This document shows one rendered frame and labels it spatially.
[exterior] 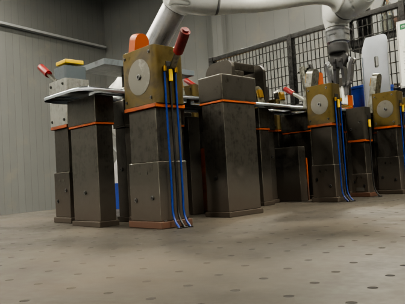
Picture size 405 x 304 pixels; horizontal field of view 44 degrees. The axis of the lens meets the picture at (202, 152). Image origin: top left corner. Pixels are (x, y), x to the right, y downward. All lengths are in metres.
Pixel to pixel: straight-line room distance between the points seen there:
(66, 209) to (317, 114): 0.76
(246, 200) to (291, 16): 11.38
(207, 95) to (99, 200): 0.35
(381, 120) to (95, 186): 1.06
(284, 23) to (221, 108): 11.40
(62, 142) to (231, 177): 0.44
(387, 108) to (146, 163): 1.02
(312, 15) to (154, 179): 11.37
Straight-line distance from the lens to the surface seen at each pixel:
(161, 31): 2.05
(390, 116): 1.78
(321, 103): 1.50
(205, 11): 1.85
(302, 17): 12.33
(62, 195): 1.30
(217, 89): 1.15
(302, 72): 2.06
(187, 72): 1.74
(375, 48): 2.24
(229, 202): 1.14
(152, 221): 0.99
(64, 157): 1.30
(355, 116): 1.69
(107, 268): 0.58
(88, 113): 1.12
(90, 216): 1.13
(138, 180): 1.01
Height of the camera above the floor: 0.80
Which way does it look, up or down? 3 degrees up
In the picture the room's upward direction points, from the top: 3 degrees counter-clockwise
